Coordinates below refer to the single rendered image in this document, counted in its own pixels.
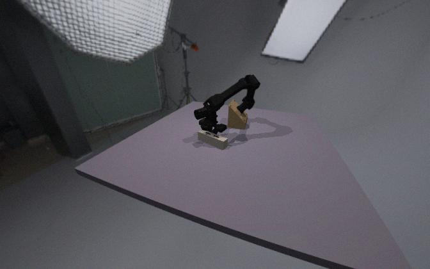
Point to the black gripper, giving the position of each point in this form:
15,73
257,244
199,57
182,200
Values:
217,127

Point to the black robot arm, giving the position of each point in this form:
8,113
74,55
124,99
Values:
216,101

